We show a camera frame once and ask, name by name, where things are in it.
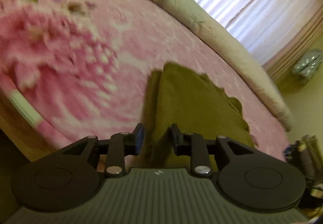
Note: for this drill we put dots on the olive green shirt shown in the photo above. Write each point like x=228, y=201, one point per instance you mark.
x=178, y=95

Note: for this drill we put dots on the pink window curtain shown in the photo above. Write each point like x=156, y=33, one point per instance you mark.
x=275, y=32

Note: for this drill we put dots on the pink rose floral blanket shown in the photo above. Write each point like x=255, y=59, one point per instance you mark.
x=73, y=68

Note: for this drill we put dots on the beige and grey duvet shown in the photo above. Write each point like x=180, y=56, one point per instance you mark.
x=213, y=34

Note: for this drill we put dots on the silver patterned bag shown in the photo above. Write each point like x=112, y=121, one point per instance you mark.
x=308, y=64

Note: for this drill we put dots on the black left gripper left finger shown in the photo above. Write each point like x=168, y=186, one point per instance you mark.
x=72, y=175

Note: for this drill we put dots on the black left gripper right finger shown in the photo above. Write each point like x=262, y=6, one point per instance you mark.
x=245, y=176

